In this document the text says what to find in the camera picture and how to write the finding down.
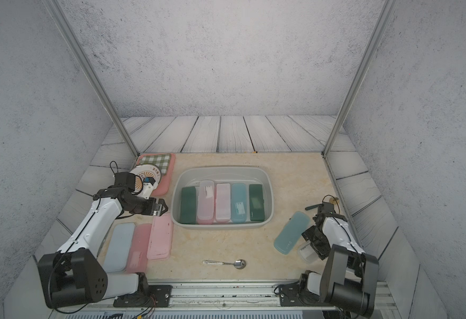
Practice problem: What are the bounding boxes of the light blue pencil case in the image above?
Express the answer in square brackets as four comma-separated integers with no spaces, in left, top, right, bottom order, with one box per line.
[103,223,135,273]

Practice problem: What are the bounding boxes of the light pink ridged pencil case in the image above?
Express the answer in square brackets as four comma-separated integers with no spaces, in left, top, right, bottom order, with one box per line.
[147,213,173,261]

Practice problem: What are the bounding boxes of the dark green pencil case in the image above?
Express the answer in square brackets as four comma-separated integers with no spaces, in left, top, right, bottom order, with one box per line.
[179,187,197,225]
[248,184,265,222]

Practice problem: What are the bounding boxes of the rose pink pencil case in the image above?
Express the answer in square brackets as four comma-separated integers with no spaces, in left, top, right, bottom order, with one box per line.
[125,223,152,273]

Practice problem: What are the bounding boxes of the clear pencil case with label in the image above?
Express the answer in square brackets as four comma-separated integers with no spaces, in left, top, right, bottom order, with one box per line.
[197,180,215,225]

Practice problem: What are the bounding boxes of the grey plastic storage box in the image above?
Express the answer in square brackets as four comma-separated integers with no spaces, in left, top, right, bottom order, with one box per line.
[172,166,274,230]

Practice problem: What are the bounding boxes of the teal pencil case with label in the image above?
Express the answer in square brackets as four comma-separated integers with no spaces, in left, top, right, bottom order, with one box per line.
[230,183,248,223]

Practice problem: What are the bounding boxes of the translucent pink pencil case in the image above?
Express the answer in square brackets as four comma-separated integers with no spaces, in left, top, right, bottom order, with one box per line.
[215,183,231,223]

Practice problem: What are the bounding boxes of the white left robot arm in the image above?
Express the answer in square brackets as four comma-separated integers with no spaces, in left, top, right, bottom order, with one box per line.
[37,172,168,312]

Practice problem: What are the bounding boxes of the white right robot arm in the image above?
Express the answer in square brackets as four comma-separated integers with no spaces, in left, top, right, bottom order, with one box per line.
[299,201,379,318]

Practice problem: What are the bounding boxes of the round patterned ceramic plate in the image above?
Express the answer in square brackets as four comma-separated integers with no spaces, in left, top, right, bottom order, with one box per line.
[130,164,162,192]

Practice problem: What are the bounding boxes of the pink plastic tray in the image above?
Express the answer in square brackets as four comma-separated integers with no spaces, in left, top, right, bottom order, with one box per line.
[135,154,176,197]

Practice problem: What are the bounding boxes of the green checkered cloth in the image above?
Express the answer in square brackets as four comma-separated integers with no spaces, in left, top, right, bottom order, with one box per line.
[136,154,172,175]

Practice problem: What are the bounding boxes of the metal spoon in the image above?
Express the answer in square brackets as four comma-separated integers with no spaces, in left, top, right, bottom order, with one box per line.
[202,259,247,270]

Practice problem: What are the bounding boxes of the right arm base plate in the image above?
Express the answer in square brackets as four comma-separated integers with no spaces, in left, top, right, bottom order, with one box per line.
[273,282,325,307]

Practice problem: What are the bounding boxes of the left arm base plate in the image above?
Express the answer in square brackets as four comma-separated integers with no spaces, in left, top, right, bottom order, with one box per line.
[113,285,173,308]

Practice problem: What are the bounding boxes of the aluminium front rail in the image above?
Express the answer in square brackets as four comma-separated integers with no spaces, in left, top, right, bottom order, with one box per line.
[50,280,355,318]

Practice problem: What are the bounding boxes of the left aluminium frame post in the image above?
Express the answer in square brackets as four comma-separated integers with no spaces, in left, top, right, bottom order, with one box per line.
[43,0,140,158]

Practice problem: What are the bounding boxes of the aluminium frame post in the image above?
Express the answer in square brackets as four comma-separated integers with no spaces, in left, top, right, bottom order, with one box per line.
[43,0,140,158]
[322,0,396,159]

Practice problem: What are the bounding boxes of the right aluminium frame post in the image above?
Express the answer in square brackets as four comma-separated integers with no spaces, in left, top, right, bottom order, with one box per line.
[322,0,396,159]

